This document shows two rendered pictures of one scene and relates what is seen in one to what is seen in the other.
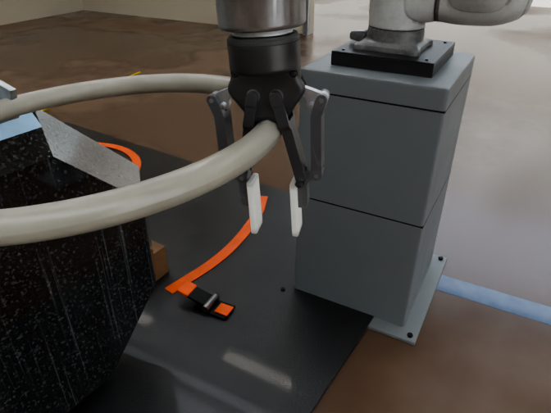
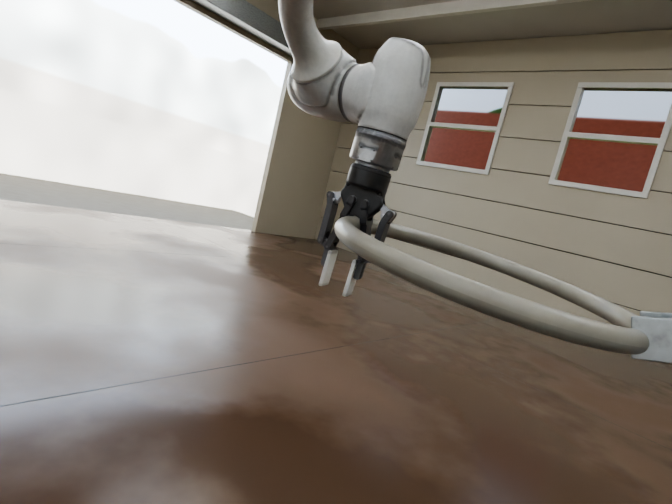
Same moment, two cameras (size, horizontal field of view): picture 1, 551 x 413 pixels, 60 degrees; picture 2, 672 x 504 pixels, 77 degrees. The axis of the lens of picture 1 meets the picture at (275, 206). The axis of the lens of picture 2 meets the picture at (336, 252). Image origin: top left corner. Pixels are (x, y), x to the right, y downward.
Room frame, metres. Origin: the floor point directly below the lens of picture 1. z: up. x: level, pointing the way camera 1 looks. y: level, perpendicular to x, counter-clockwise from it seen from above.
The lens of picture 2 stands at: (1.26, 0.14, 0.98)
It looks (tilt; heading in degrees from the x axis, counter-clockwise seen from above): 7 degrees down; 192
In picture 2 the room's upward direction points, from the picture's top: 14 degrees clockwise
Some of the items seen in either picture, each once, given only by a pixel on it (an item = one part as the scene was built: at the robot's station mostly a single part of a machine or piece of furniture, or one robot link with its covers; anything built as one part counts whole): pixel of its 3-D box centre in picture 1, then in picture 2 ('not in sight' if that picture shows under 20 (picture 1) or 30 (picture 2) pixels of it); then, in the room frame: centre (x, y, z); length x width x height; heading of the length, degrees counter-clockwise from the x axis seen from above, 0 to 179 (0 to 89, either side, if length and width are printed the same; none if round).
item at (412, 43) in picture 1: (388, 35); not in sight; (1.39, -0.32, 0.87); 0.22 x 0.18 x 0.06; 61
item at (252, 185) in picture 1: (254, 203); (352, 277); (0.50, 0.03, 0.85); 0.03 x 0.01 x 0.07; 167
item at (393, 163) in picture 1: (376, 182); not in sight; (1.38, -0.34, 0.40); 0.50 x 0.50 x 0.80; 62
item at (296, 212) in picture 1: (296, 205); (328, 267); (0.49, -0.02, 0.85); 0.03 x 0.01 x 0.07; 167
